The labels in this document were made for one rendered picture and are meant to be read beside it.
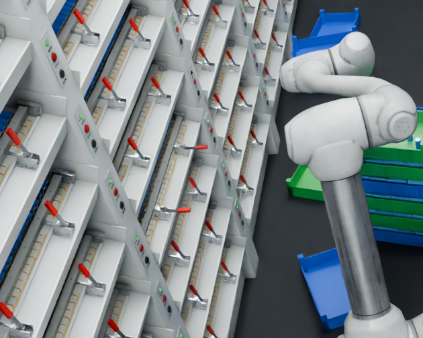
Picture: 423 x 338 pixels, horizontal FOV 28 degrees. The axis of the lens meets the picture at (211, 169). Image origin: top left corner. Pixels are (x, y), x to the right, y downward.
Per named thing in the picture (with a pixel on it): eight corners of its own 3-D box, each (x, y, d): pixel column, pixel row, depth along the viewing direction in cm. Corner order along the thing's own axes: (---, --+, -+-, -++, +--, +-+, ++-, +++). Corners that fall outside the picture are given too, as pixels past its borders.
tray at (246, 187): (267, 132, 351) (272, 106, 341) (246, 236, 306) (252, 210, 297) (219, 122, 352) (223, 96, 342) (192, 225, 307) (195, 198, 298)
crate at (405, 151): (444, 124, 281) (442, 105, 276) (428, 163, 268) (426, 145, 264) (359, 118, 296) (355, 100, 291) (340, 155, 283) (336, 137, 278)
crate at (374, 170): (446, 143, 286) (444, 124, 281) (431, 182, 273) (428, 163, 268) (362, 135, 301) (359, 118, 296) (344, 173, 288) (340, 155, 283)
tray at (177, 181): (199, 132, 265) (203, 108, 258) (157, 277, 220) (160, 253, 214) (137, 119, 266) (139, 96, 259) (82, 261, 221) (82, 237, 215)
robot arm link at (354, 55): (370, 49, 264) (329, 60, 265) (367, 21, 250) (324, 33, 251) (379, 77, 259) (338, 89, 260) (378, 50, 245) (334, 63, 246)
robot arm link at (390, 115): (405, 74, 209) (351, 88, 211) (422, 95, 193) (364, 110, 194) (413, 123, 214) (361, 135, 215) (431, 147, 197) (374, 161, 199)
